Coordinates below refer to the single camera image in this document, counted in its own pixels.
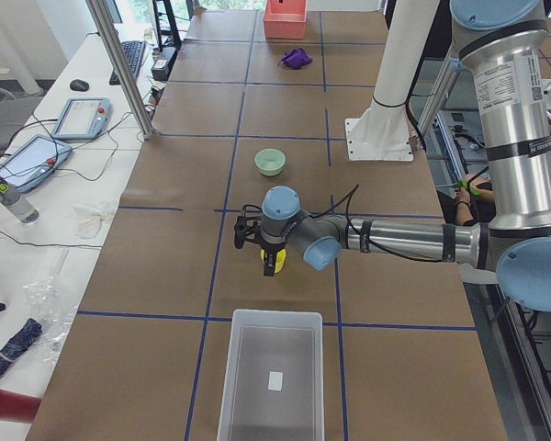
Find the red cylinder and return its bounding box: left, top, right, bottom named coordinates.
left=0, top=389, right=41, bottom=424

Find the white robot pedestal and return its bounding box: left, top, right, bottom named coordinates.
left=345, top=0, right=440, bottom=162

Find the near teach pendant tablet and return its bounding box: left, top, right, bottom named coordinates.
left=0, top=135, right=73, bottom=193

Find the teach pendant tablet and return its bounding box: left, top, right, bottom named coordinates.
left=51, top=97, right=111, bottom=142
left=0, top=135, right=73, bottom=193

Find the folded blue umbrella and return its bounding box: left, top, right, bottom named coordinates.
left=0, top=318, right=42, bottom=378

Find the black keyboard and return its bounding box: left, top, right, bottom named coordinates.
left=120, top=40, right=147, bottom=79

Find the mint green bowl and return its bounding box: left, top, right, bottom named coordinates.
left=254, top=148, right=287, bottom=176

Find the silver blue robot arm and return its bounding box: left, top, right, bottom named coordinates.
left=253, top=1, right=551, bottom=311

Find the coral pink bin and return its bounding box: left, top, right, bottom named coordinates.
left=263, top=0, right=307, bottom=40

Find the black computer mouse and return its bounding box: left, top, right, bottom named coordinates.
left=69, top=79, right=90, bottom=92

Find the crumpled white tissue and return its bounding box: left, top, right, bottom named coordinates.
left=73, top=202, right=116, bottom=239

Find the black box device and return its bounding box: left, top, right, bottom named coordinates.
left=151, top=47, right=178, bottom=82

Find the yellow plastic cup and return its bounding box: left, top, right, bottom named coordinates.
left=275, top=249, right=287, bottom=274

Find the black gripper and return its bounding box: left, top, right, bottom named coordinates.
left=259, top=234, right=286, bottom=277

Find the crumpled clear plastic wrap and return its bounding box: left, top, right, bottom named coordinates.
left=23, top=276, right=80, bottom=366

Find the purple cloth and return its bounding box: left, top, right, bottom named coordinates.
left=278, top=48, right=313, bottom=70

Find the far teach pendant tablet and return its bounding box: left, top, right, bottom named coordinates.
left=51, top=97, right=111, bottom=142

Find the white label in bin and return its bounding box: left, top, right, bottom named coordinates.
left=267, top=371, right=284, bottom=392

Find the translucent white plastic bin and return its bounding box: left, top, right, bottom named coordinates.
left=217, top=309, right=325, bottom=440

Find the clear water bottle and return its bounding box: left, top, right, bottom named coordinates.
left=0, top=176, right=39, bottom=223

